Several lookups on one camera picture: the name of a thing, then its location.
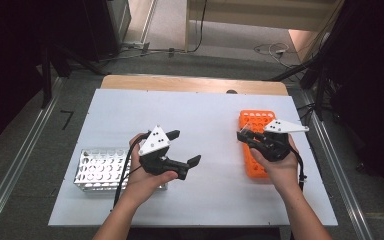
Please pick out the grey cabinet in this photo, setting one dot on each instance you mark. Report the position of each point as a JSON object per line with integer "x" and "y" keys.
{"x": 121, "y": 16}

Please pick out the orange plastic test tube rack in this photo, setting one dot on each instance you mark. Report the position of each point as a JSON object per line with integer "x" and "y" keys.
{"x": 251, "y": 166}

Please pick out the wooden shelf unit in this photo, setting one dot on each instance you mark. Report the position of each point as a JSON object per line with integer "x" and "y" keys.
{"x": 263, "y": 20}

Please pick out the aluminium floor rail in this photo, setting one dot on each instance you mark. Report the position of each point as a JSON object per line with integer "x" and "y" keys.
{"x": 343, "y": 183}
{"x": 18, "y": 164}

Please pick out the metal test tube rack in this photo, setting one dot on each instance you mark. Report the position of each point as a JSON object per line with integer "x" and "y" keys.
{"x": 96, "y": 170}

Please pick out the black stand leg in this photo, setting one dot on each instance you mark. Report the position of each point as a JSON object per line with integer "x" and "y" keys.
{"x": 80, "y": 61}

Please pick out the black cabinet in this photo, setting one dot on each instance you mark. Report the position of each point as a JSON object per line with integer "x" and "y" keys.
{"x": 96, "y": 30}

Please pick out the black curtain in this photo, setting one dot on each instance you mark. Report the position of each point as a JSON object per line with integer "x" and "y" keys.
{"x": 10, "y": 66}
{"x": 373, "y": 83}

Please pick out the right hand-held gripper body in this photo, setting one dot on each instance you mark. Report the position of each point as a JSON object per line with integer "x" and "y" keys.
{"x": 275, "y": 146}

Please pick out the person's right hand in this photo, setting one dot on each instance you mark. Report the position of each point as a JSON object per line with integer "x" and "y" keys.
{"x": 283, "y": 173}

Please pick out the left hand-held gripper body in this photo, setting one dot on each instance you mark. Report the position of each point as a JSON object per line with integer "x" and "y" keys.
{"x": 155, "y": 143}

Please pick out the person's left hand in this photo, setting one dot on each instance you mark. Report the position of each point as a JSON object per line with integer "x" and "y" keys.
{"x": 143, "y": 185}

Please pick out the black stand pole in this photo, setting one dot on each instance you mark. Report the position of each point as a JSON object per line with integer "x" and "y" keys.
{"x": 46, "y": 83}

